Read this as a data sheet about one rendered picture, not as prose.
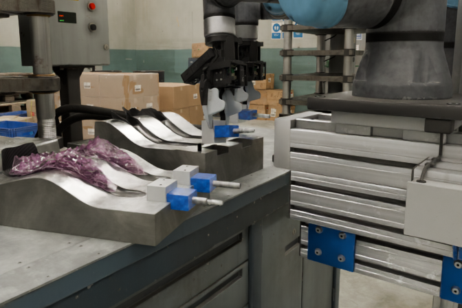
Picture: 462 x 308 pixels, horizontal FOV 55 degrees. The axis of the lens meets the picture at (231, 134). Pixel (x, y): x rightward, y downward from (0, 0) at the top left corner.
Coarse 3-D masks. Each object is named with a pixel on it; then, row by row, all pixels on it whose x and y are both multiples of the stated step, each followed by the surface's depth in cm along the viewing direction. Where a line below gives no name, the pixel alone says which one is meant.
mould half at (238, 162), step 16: (96, 128) 118; (112, 128) 114; (128, 128) 116; (160, 128) 123; (192, 128) 131; (80, 144) 123; (128, 144) 112; (144, 144) 111; (160, 144) 111; (208, 144) 108; (224, 144) 108; (240, 144) 110; (256, 144) 117; (160, 160) 106; (176, 160) 103; (192, 160) 100; (208, 160) 99; (224, 160) 105; (240, 160) 111; (256, 160) 117; (224, 176) 105; (240, 176) 111
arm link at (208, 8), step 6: (204, 0) 102; (210, 0) 100; (204, 6) 102; (210, 6) 101; (216, 6) 100; (204, 12) 102; (210, 12) 101; (216, 12) 100; (222, 12) 100; (228, 12) 101; (234, 12) 103; (204, 18) 102; (234, 18) 103
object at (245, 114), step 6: (246, 108) 136; (234, 114) 133; (240, 114) 132; (246, 114) 131; (252, 114) 131; (258, 114) 130; (264, 114) 129; (234, 120) 133; (240, 120) 134; (246, 120) 137
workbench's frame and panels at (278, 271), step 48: (288, 192) 131; (192, 240) 94; (240, 240) 114; (288, 240) 137; (48, 288) 60; (96, 288) 73; (144, 288) 85; (192, 288) 98; (240, 288) 115; (288, 288) 140; (336, 288) 176
